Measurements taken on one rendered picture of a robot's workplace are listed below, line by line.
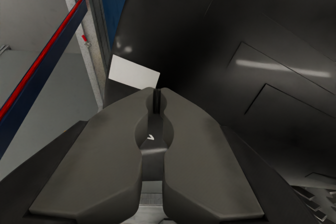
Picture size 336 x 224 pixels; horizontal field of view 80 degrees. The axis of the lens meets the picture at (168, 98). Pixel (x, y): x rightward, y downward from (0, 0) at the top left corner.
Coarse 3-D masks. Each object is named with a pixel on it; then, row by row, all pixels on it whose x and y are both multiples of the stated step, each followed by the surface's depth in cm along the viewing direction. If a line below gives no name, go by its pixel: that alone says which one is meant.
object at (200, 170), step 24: (168, 96) 11; (168, 120) 9; (192, 120) 9; (168, 144) 9; (192, 144) 8; (216, 144) 8; (168, 168) 7; (192, 168) 7; (216, 168) 7; (240, 168) 7; (168, 192) 6; (192, 192) 6; (216, 192) 6; (240, 192) 6; (168, 216) 7; (192, 216) 6; (216, 216) 5; (240, 216) 5
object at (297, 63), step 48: (144, 0) 11; (192, 0) 11; (240, 0) 10; (288, 0) 10; (144, 48) 12; (192, 48) 12; (240, 48) 11; (288, 48) 11; (192, 96) 13; (240, 96) 13; (288, 96) 12; (288, 144) 14
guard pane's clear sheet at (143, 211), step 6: (138, 210) 78; (144, 210) 78; (150, 210) 78; (156, 210) 78; (162, 210) 78; (132, 216) 77; (138, 216) 77; (144, 216) 77; (150, 216) 77; (156, 216) 77; (162, 216) 77; (126, 222) 75; (132, 222) 75; (138, 222) 75; (144, 222) 75; (150, 222) 76; (156, 222) 76; (162, 222) 76; (168, 222) 76; (174, 222) 76
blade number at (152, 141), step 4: (148, 128) 15; (152, 128) 15; (148, 132) 15; (152, 132) 15; (156, 132) 15; (160, 132) 15; (148, 136) 16; (152, 136) 16; (156, 136) 16; (160, 136) 16; (148, 140) 16; (152, 140) 16; (156, 140) 16; (160, 140) 16; (144, 144) 16; (148, 144) 16; (152, 144) 16; (156, 144) 16; (160, 144) 16
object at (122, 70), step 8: (112, 56) 13; (112, 64) 13; (120, 64) 13; (128, 64) 13; (136, 64) 13; (112, 72) 13; (120, 72) 13; (128, 72) 13; (136, 72) 13; (144, 72) 13; (152, 72) 13; (120, 80) 13; (128, 80) 13; (136, 80) 13; (144, 80) 13; (152, 80) 13
